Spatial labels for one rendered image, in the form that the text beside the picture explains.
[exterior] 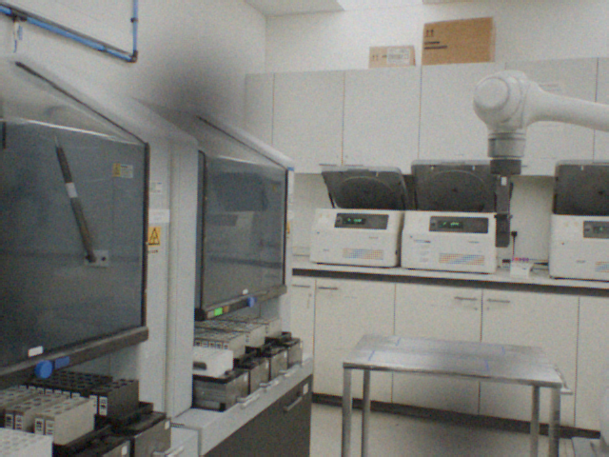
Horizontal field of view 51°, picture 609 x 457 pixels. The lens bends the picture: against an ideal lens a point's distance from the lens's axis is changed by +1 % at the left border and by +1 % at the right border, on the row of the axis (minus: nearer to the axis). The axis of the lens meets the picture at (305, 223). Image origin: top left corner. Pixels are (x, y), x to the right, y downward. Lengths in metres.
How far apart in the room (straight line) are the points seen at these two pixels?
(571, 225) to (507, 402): 1.08
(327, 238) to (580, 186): 1.55
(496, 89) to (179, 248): 0.82
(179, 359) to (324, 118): 2.95
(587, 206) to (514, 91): 2.92
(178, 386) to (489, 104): 0.99
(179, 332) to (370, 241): 2.45
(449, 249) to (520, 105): 2.48
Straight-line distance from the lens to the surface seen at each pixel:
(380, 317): 3.97
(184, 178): 1.60
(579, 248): 3.85
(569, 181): 4.13
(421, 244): 3.89
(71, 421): 1.32
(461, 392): 3.98
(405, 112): 4.24
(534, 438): 2.38
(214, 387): 1.72
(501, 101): 1.42
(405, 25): 4.72
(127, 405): 1.46
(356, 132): 4.29
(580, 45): 4.60
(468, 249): 3.86
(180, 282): 1.61
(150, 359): 1.54
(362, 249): 3.96
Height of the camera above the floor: 1.27
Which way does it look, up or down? 2 degrees down
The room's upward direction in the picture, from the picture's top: 2 degrees clockwise
